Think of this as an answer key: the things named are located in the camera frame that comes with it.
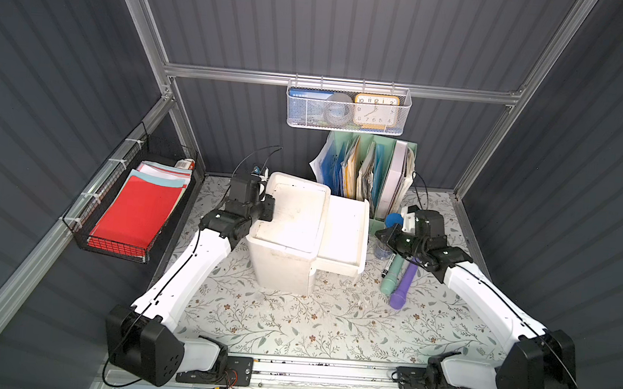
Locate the white wire wall basket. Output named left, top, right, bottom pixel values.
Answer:
left=286, top=77, right=413, bottom=137

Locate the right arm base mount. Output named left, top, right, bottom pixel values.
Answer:
left=391, top=351, right=469, bottom=389

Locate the grey tape roll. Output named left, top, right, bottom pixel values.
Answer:
left=324, top=92, right=354, bottom=127

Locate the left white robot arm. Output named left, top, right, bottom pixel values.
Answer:
left=105, top=174, right=275, bottom=386

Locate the blue lid pencil tube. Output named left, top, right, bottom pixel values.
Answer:
left=374, top=213, right=404, bottom=260

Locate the red paper folder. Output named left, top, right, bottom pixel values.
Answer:
left=88, top=170, right=188, bottom=258

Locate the white drawer cabinet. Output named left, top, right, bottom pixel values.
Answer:
left=246, top=172, right=330, bottom=296

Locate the black marker pen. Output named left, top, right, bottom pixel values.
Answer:
left=381, top=255, right=394, bottom=279

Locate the black wire side basket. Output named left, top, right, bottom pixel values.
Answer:
left=62, top=124, right=198, bottom=264

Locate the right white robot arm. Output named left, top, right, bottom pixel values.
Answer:
left=376, top=207, right=579, bottom=389

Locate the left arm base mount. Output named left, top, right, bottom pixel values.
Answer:
left=175, top=355, right=255, bottom=388

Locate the blue box in basket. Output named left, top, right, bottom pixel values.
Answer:
left=286, top=87, right=333, bottom=128

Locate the white drawer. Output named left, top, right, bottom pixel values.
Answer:
left=313, top=196, right=370, bottom=283

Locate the green file organizer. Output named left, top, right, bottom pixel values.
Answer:
left=310, top=131, right=417, bottom=221

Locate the purple microphone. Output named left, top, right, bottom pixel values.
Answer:
left=388, top=258, right=419, bottom=311

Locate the yellow alarm clock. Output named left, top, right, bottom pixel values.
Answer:
left=353, top=93, right=401, bottom=129

